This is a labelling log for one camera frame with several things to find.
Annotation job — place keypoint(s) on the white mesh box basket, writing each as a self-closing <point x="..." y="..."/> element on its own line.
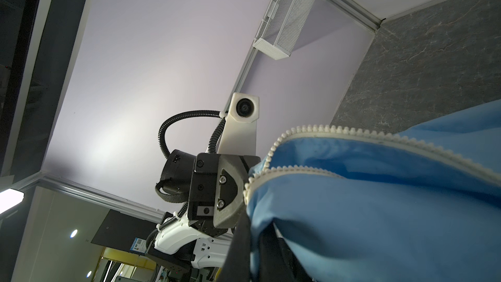
<point x="281" y="26"/>

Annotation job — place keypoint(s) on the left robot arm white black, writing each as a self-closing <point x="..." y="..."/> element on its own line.
<point x="207" y="233"/>

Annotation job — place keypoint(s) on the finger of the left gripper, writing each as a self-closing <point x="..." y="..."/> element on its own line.
<point x="232" y="175"/>

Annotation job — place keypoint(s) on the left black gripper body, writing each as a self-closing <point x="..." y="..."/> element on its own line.
<point x="203" y="187"/>

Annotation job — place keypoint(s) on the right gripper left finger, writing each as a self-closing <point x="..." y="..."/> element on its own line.
<point x="236" y="267"/>

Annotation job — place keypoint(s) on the light blue zip jacket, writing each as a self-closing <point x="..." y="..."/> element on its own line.
<point x="360" y="205"/>

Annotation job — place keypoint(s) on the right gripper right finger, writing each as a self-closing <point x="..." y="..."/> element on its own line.
<point x="277" y="262"/>

